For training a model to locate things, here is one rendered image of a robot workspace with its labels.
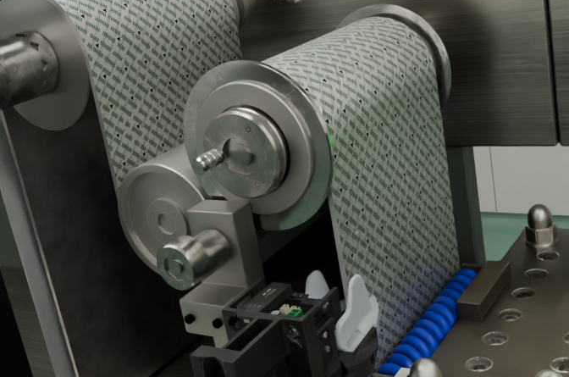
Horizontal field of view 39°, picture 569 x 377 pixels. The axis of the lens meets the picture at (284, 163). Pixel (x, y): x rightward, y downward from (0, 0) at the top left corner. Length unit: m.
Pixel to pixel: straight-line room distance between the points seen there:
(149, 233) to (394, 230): 0.24
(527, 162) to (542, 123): 2.60
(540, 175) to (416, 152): 2.74
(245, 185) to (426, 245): 0.24
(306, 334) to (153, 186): 0.26
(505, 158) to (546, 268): 2.65
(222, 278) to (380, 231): 0.15
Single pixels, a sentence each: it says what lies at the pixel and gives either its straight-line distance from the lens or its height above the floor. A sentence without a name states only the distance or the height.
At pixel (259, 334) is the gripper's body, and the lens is 0.55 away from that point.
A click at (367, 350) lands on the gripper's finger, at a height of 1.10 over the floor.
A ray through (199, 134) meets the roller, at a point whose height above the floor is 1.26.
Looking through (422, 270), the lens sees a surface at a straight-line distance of 0.81.
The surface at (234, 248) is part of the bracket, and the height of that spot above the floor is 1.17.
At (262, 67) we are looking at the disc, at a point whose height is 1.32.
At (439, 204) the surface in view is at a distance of 0.84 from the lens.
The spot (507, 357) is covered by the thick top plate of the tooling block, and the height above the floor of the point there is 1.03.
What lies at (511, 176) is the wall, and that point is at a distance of 3.55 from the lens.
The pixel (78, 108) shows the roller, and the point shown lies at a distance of 0.80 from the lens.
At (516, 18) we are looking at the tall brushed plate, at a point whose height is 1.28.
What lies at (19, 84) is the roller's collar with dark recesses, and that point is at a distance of 0.77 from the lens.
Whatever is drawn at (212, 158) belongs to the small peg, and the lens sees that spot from 0.64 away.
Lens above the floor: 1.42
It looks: 16 degrees down
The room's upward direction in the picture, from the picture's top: 11 degrees counter-clockwise
